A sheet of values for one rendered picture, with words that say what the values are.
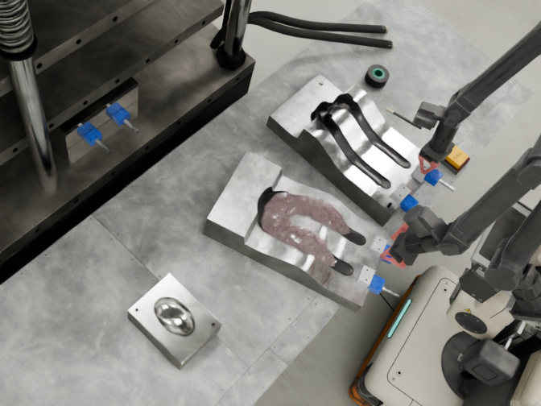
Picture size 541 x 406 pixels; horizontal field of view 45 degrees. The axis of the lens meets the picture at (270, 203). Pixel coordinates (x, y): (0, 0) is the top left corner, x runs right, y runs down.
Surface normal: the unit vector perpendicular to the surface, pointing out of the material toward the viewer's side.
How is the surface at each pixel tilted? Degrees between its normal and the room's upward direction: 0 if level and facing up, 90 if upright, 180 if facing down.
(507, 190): 90
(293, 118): 0
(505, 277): 89
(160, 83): 0
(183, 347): 0
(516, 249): 85
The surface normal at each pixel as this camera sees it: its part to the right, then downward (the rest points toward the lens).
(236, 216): 0.18, -0.45
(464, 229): -0.54, 0.56
